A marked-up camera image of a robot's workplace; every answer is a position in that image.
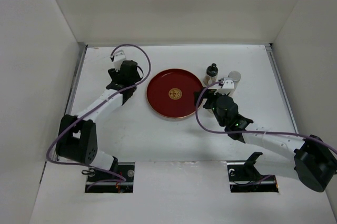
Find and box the black cap salt bottle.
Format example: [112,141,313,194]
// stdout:
[208,106,215,114]

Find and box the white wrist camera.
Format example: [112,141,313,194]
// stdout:
[110,50,126,71]
[216,77,235,96]

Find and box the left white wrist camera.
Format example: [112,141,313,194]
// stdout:
[110,50,126,71]

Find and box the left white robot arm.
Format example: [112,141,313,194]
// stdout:
[55,60,142,181]

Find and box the red round tray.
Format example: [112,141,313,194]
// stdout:
[146,68,203,119]

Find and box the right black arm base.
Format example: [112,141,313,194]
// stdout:
[226,152,279,193]

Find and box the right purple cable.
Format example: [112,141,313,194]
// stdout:
[195,81,337,155]

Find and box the black cap pepper bottle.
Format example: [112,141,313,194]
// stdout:
[203,63,219,86]

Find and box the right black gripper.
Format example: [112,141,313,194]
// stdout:
[193,87,230,127]

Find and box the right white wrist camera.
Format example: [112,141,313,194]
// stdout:
[216,77,235,96]

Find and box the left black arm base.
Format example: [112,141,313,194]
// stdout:
[82,162,135,194]

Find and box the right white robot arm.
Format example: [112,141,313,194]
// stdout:
[194,88,336,192]

